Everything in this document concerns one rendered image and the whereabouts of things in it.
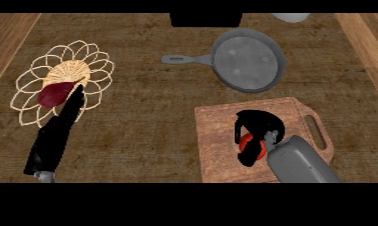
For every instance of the red tomato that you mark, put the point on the red tomato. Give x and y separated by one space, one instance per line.
243 141

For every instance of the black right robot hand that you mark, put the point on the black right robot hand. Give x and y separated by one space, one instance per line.
259 123

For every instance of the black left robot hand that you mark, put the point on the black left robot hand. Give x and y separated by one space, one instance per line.
53 136

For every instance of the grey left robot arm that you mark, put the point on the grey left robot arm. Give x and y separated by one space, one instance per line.
44 177

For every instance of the white round container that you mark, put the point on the white round container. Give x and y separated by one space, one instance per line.
290 17

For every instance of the brown wooden cutting board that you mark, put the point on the brown wooden cutting board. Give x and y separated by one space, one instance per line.
221 150

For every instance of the black box appliance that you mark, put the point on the black box appliance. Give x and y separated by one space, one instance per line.
205 19

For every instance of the pale wicker flower placemat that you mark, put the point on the pale wicker flower placemat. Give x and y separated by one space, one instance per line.
34 100

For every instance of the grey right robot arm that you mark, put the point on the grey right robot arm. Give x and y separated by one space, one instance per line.
299 163

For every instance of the dark red sweet potato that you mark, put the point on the dark red sweet potato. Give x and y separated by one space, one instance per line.
54 94

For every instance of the grey cast iron pan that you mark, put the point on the grey cast iron pan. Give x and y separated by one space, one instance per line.
248 61

